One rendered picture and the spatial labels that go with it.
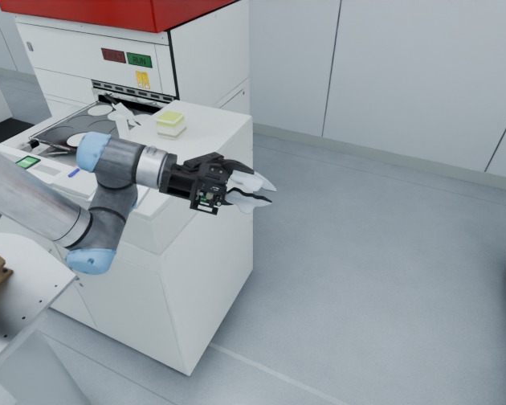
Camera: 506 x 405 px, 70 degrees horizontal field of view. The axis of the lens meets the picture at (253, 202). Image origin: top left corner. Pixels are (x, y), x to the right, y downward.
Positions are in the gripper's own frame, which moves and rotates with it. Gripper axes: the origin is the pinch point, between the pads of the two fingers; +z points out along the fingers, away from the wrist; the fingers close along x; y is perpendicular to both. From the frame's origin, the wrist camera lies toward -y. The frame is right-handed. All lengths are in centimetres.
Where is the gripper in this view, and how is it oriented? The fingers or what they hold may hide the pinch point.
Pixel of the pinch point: (267, 193)
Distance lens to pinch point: 71.3
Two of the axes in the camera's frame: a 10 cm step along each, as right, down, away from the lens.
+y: -0.4, 5.0, -8.7
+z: 9.6, 2.5, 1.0
